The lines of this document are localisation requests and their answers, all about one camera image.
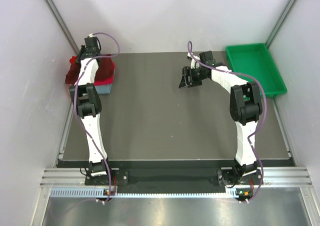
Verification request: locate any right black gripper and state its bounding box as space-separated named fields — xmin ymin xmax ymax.
xmin=178 ymin=66 xmax=207 ymax=90

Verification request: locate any dark red t shirt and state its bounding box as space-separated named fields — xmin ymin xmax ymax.
xmin=65 ymin=58 xmax=113 ymax=85

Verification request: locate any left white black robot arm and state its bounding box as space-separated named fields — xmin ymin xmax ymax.
xmin=69 ymin=34 xmax=114 ymax=186

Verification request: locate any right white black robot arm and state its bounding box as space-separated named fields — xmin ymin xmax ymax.
xmin=178 ymin=51 xmax=263 ymax=188

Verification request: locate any folded bright red t shirt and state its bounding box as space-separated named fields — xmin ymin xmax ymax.
xmin=69 ymin=56 xmax=77 ymax=65

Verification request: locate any folded pink t shirt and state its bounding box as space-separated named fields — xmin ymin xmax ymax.
xmin=94 ymin=62 xmax=116 ymax=86

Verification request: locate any folded grey blue t shirt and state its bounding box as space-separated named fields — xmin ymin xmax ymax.
xmin=67 ymin=82 xmax=113 ymax=96

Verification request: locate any green plastic bin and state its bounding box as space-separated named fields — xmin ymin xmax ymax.
xmin=225 ymin=43 xmax=288 ymax=98

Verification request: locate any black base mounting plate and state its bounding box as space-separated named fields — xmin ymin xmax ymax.
xmin=84 ymin=167 xmax=263 ymax=187

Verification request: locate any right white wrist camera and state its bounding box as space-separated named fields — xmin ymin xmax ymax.
xmin=187 ymin=53 xmax=201 ymax=69

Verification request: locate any left corner aluminium post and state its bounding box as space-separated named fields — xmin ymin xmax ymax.
xmin=44 ymin=0 xmax=79 ymax=53

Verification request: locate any corner aluminium post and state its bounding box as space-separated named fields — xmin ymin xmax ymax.
xmin=44 ymin=0 xmax=79 ymax=53
xmin=265 ymin=0 xmax=298 ymax=49

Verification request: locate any aluminium frame rail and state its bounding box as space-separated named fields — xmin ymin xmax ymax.
xmin=40 ymin=166 xmax=312 ymax=188

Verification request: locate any slotted grey cable duct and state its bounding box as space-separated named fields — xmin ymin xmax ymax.
xmin=50 ymin=187 xmax=239 ymax=199

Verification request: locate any right corner aluminium post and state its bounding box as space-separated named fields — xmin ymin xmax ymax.
xmin=265 ymin=0 xmax=298 ymax=49

